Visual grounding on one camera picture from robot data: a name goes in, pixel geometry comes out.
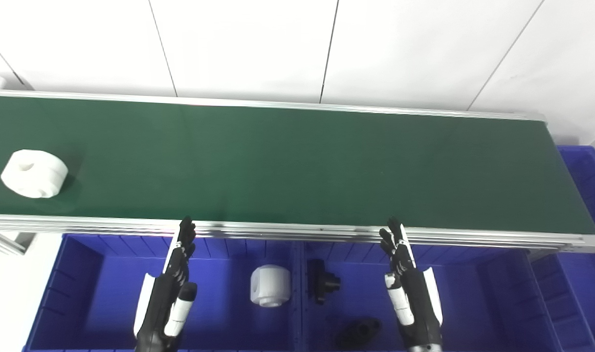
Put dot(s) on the aluminium conveyor leg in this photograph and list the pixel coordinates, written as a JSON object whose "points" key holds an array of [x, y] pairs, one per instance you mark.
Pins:
{"points": [[4, 242]]}

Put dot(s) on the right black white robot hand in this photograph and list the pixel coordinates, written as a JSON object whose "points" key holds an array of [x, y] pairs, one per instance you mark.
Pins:
{"points": [[417, 303]]}

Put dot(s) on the black flanged part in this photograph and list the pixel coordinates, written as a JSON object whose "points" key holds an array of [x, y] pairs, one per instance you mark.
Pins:
{"points": [[319, 281]]}

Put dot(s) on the white cylindrical part with hole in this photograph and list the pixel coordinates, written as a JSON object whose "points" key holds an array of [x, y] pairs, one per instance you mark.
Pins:
{"points": [[33, 176]]}

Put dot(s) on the blue plastic bin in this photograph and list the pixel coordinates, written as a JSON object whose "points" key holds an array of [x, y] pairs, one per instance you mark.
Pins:
{"points": [[106, 293], [585, 293], [473, 303]]}

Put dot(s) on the white cylindrical part with slot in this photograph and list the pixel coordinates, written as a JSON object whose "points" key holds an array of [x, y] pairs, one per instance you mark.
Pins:
{"points": [[270, 286]]}

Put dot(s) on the green conveyor belt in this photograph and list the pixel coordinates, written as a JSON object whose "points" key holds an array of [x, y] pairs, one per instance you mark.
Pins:
{"points": [[297, 161]]}

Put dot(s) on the black oval part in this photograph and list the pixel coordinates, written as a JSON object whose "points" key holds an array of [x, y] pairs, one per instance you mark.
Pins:
{"points": [[358, 333]]}

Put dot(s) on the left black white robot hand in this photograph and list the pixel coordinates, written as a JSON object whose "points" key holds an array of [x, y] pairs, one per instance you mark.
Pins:
{"points": [[163, 298]]}

